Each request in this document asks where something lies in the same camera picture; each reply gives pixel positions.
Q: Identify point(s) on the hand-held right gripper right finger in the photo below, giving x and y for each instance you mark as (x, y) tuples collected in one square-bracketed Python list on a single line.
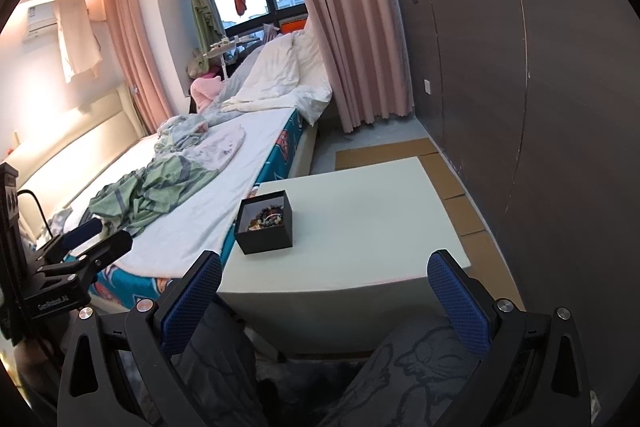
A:
[(460, 302)]

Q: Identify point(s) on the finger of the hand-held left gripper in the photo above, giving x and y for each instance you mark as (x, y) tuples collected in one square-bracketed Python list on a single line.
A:
[(82, 231), (107, 249)]

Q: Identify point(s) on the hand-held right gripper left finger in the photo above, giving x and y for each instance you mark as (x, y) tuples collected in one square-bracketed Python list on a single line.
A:
[(190, 307)]

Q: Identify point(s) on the black jewelry box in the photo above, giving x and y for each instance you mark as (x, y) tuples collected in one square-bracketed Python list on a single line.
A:
[(265, 242)]

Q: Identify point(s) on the green striped cloth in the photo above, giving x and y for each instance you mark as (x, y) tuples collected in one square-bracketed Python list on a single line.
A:
[(155, 192)]

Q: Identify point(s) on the person's grey printed pants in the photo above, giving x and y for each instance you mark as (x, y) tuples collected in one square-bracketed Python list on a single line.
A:
[(400, 367)]

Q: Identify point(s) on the bed with white sheet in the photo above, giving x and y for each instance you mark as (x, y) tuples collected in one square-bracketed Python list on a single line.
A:
[(75, 142), (200, 217)]

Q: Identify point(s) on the white table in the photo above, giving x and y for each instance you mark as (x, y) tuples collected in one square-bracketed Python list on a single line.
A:
[(360, 217)]

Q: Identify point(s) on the grey blue crumpled cloth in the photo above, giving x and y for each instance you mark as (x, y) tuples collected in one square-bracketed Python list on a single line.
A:
[(177, 132)]

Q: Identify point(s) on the pale printed cloth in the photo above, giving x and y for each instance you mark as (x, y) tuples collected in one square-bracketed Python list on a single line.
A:
[(220, 147)]

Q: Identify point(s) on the flattened cardboard sheet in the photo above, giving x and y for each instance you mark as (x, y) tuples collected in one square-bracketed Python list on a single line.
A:
[(380, 152)]

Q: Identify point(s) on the pink cloth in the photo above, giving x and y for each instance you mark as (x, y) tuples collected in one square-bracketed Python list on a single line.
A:
[(206, 89)]

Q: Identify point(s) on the teal printed bed sheet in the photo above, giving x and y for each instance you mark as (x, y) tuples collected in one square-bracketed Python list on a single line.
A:
[(280, 142)]

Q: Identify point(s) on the pink curtain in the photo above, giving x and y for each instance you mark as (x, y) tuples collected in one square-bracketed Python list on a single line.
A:
[(135, 47), (340, 32)]

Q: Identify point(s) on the white hanging garment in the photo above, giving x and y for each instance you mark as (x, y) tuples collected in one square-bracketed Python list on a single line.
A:
[(77, 37)]

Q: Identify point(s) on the pale plush toy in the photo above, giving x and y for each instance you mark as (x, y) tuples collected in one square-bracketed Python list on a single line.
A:
[(196, 64)]

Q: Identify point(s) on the white air conditioner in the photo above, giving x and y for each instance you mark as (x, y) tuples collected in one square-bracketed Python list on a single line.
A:
[(40, 19)]

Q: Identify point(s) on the white side stand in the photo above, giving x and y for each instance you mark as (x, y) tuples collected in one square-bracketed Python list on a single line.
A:
[(225, 57)]

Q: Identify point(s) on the green hanging garment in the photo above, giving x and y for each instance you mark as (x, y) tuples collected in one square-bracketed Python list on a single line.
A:
[(202, 12)]

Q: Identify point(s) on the white duvet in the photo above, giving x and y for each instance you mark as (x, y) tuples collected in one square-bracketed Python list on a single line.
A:
[(280, 67)]

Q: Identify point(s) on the orange box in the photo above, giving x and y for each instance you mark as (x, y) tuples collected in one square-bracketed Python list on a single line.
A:
[(294, 25)]

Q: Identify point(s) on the white wall switch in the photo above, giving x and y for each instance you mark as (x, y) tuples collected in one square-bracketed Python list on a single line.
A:
[(428, 86)]

